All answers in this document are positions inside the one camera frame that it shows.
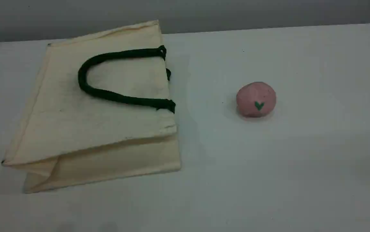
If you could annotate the pink peach with green leaf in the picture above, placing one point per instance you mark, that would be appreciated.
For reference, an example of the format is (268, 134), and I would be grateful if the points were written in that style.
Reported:
(252, 96)

